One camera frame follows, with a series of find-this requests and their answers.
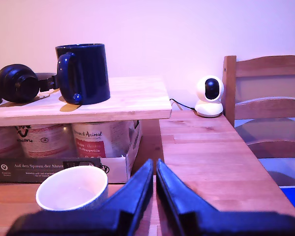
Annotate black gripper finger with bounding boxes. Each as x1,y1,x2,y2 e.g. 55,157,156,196
95,158,154,236
156,158,218,236

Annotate blue white cartoon mug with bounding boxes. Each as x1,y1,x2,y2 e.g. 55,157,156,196
35,165,109,212

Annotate white pet food can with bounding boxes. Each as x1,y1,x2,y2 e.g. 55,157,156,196
71,120,136,158
0,126,24,158
19,124,76,158

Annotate light wooden board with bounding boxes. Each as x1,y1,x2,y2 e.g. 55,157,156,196
0,76,173,127

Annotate dark printed cardboard tray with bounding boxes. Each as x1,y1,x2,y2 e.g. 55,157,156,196
0,120,143,184

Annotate dark blue glossy mug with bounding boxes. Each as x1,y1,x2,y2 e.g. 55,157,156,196
55,43,111,106

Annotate wooden ladder-back chair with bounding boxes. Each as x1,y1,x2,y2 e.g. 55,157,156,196
222,55,295,186

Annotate black over-ear headphones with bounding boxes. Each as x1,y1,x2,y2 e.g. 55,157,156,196
0,63,59,104

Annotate black camera cable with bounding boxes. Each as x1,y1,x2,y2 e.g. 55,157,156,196
169,98,197,111

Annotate white dome security camera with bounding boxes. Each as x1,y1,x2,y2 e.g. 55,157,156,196
194,75,225,118

